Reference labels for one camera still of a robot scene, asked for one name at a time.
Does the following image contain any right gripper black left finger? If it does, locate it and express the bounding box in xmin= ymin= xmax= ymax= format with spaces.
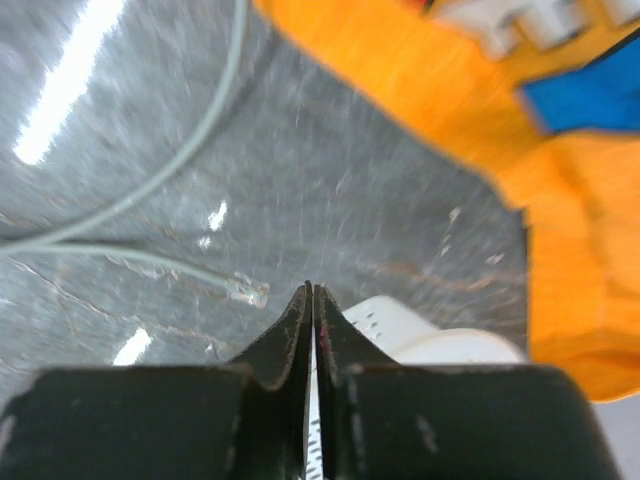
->
xmin=230 ymin=282 xmax=313 ymax=479

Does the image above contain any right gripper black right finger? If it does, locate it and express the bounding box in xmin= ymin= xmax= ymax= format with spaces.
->
xmin=313 ymin=285 xmax=400 ymax=479

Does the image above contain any grey ethernet cable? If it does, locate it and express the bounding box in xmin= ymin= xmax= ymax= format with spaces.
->
xmin=0 ymin=0 xmax=271 ymax=309

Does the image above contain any orange Mickey Mouse pillow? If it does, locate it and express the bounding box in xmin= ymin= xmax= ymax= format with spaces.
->
xmin=257 ymin=1 xmax=639 ymax=402

